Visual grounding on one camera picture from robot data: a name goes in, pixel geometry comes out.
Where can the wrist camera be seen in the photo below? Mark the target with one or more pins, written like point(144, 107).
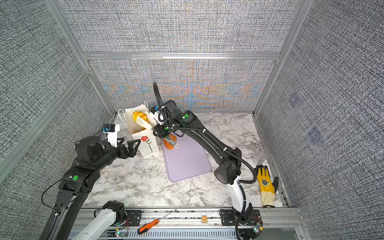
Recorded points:
point(111, 131)
point(156, 116)

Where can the lilac plastic tray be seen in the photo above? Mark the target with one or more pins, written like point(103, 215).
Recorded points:
point(186, 161)

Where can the white paper bag with flower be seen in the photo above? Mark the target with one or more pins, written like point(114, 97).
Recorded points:
point(149, 145)

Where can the small striped roll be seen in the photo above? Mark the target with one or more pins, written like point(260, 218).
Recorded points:
point(142, 115)

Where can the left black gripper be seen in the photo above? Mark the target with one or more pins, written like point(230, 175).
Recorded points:
point(125, 154)

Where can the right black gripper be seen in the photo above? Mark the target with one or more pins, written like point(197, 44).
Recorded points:
point(161, 133)

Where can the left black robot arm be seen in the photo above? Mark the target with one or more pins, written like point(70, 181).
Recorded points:
point(77, 183)

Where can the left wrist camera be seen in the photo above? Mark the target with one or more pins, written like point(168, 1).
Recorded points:
point(111, 131)

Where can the yellow object behind right arm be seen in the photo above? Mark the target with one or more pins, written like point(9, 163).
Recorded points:
point(268, 187)

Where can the small orange square object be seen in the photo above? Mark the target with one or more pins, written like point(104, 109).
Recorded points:
point(204, 219)

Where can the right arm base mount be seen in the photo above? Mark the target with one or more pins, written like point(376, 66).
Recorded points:
point(248, 229)

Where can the dark orange triangular pastry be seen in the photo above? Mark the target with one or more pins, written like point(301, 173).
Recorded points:
point(170, 142)

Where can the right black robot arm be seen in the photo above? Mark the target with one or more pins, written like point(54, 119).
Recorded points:
point(229, 160)

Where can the orange handled screwdriver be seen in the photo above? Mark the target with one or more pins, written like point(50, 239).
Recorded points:
point(145, 228)

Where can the steel tongs with white tips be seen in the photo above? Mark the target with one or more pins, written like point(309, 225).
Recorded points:
point(144, 124)

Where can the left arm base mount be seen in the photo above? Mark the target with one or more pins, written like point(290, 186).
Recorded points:
point(113, 213)

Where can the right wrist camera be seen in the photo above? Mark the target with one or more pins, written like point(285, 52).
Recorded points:
point(156, 116)

